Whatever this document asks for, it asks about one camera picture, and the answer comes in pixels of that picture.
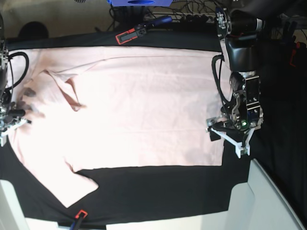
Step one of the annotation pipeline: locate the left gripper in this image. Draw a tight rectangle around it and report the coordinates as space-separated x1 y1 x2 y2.
206 117 228 141

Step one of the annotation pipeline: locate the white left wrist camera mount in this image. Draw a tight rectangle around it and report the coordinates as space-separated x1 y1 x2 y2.
214 115 256 159

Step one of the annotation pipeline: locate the blue plastic object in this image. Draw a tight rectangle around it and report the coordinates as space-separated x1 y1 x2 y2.
107 0 173 7

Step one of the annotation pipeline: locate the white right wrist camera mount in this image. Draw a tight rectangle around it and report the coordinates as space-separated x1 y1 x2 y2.
0 117 32 147

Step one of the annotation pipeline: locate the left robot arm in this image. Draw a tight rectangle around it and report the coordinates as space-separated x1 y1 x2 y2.
208 7 265 146

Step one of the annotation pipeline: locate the red black clamp bottom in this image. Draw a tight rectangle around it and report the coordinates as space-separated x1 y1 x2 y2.
69 209 88 230

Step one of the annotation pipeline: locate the black tablecloth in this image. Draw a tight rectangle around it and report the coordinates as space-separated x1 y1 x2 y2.
0 39 307 229

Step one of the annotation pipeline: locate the red black clamp right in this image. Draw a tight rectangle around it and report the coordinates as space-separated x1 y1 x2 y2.
289 22 301 68

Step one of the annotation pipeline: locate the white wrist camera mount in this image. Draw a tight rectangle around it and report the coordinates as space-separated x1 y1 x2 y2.
214 115 256 159
0 117 32 147

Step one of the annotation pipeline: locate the light pink T-shirt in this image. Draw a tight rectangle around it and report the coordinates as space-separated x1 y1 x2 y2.
8 46 224 207

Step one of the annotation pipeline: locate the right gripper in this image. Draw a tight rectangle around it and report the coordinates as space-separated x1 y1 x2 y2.
0 105 31 127

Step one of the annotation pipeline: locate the blue-handled red black clamp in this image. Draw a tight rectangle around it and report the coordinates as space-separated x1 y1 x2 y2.
115 15 172 45

